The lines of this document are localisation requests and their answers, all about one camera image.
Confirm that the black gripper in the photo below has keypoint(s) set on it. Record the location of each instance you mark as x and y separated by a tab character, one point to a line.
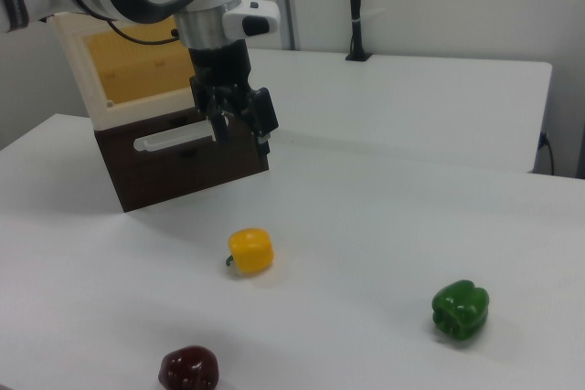
219	66

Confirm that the brown drawer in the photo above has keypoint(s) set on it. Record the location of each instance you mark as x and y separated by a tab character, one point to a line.
183	171

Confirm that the yellow bell pepper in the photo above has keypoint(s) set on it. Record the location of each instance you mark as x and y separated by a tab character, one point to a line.
251	250

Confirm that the black pole with clamp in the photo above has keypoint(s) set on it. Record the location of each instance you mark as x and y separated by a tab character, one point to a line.
356	6

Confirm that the dark red bell pepper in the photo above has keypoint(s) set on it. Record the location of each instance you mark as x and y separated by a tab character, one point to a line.
188	368

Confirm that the green bell pepper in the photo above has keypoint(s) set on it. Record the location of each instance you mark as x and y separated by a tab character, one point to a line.
459	308

